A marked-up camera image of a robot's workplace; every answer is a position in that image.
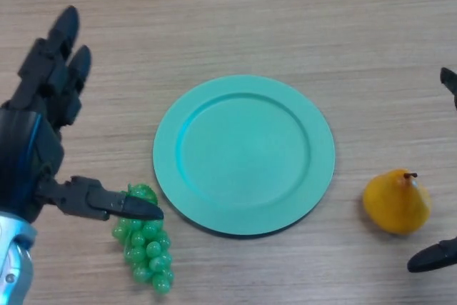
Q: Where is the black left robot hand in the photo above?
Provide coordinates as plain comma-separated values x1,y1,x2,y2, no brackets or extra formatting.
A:
0,5,165,229

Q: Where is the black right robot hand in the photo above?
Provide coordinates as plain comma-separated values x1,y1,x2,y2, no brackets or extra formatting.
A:
407,67,457,274

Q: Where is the yellow pear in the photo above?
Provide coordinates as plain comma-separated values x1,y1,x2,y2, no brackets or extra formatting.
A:
362,169,432,236

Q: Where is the round teal plate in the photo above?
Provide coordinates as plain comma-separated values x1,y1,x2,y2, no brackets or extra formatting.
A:
152,74,336,238

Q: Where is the green grape bunch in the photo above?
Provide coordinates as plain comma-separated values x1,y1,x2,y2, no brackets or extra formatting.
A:
111,183,175,295

